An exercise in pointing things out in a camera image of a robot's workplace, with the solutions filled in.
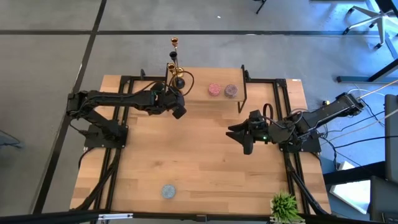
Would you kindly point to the dark desk foot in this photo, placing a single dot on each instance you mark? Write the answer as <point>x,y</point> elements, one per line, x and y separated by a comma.
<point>354,79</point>

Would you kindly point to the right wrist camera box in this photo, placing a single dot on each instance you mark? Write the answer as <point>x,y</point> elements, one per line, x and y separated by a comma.
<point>248,147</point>

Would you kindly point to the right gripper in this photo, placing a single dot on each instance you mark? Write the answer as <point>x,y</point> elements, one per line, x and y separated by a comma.
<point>258,132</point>

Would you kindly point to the black candlestick holder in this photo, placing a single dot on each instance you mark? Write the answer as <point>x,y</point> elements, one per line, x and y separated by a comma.
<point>179,83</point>

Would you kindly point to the tall gold candlestick holder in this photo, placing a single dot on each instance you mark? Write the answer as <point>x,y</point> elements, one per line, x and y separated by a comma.
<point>174,40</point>

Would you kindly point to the silver metal bracket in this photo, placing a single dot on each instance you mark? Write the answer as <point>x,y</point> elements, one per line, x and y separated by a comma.
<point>115,216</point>

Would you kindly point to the grey round candle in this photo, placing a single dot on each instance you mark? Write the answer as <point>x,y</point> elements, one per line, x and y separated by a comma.
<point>168,191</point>

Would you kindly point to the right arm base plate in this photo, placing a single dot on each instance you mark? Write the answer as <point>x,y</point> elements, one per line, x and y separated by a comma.
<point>314,147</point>

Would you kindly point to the wooden shelf black legs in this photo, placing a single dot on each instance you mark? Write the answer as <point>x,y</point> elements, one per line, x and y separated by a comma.
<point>211,76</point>

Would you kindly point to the white panel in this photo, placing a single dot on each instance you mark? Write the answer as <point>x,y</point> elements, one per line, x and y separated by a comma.
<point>351,194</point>

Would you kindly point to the dark grey box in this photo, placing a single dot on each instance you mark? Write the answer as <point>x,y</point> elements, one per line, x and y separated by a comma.
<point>384,202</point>

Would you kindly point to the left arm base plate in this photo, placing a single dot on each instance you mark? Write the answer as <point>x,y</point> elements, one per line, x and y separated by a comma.
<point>93,141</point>

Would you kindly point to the black diagonal beam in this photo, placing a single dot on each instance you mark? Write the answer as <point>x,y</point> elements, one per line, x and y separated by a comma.
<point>351,175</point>

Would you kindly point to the short gold candlestick holder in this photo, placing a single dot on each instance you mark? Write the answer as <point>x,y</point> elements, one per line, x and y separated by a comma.
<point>171,67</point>

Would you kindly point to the pink patterned round candle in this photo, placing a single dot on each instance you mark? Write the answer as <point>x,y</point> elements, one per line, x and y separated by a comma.
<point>214,89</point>

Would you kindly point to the black aluminium table frame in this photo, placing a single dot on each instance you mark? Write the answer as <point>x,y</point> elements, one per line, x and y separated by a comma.
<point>279,102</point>

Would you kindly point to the green potted plant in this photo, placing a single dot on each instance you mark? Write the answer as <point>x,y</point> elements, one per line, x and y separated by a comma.
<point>286,207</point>

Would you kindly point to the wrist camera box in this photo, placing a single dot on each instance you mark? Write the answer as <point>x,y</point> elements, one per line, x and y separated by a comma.
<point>179,112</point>
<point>248,147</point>

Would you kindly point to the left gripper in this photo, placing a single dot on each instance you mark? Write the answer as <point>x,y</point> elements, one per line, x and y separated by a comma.
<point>172,99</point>

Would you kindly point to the black tripod leg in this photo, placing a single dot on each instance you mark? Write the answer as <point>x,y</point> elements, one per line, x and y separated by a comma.
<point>261,6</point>

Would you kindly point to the white office chair base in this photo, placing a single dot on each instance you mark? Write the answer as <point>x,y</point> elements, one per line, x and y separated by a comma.
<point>381,20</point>

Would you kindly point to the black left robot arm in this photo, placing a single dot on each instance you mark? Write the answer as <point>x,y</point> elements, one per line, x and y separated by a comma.
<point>118,101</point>

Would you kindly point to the yellow power plug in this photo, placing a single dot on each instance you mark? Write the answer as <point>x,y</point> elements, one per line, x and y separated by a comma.
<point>326,102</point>

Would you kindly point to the grey cabinet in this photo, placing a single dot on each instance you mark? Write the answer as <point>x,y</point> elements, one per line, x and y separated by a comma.
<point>392,140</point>

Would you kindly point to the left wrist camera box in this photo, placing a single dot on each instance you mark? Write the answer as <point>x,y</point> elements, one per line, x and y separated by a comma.
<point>179,112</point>

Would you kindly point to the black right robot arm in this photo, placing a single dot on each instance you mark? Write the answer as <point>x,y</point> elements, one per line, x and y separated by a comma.
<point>329,112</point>

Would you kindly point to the purple patterned round candle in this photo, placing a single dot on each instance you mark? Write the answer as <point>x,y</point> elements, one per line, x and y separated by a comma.
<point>231,91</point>

